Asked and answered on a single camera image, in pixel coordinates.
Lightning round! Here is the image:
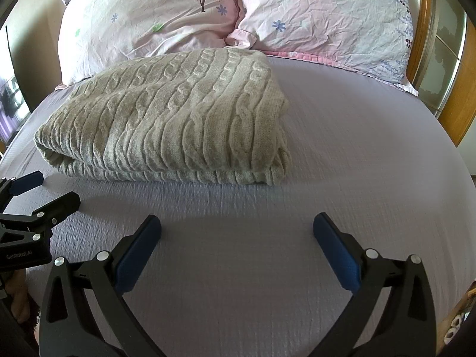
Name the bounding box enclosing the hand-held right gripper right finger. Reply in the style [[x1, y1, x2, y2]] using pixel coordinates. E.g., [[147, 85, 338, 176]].
[[310, 212, 437, 357]]

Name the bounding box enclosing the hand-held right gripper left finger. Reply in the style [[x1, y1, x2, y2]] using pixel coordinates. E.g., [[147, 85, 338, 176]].
[[39, 214, 168, 357]]

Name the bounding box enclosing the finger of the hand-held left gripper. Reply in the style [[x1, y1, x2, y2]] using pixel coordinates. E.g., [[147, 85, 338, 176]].
[[0, 191, 82, 247], [0, 170, 44, 214]]

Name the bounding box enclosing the beige cable-knit sweater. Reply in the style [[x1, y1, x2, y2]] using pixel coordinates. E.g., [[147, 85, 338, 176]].
[[33, 48, 293, 187]]

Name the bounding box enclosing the person's left hand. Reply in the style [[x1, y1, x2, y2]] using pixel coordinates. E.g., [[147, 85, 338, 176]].
[[8, 270, 29, 318]]

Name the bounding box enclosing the dark framed picture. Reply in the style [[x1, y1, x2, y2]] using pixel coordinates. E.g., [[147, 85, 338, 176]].
[[0, 26, 31, 145]]

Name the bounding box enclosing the lavender bed sheet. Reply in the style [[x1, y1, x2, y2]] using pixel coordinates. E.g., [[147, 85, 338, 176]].
[[0, 54, 476, 357]]

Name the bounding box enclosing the white patterned object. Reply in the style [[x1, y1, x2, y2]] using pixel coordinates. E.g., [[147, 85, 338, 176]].
[[442, 310, 470, 357]]

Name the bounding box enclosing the wooden headboard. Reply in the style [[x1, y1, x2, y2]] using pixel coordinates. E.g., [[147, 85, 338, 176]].
[[405, 0, 476, 146]]

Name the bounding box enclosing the pink pillow with tree print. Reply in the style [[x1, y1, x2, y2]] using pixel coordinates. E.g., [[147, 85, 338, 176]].
[[57, 0, 242, 86]]

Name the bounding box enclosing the pink pillow with flower print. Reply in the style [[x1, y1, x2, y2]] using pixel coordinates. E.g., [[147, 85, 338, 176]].
[[226, 0, 419, 96]]

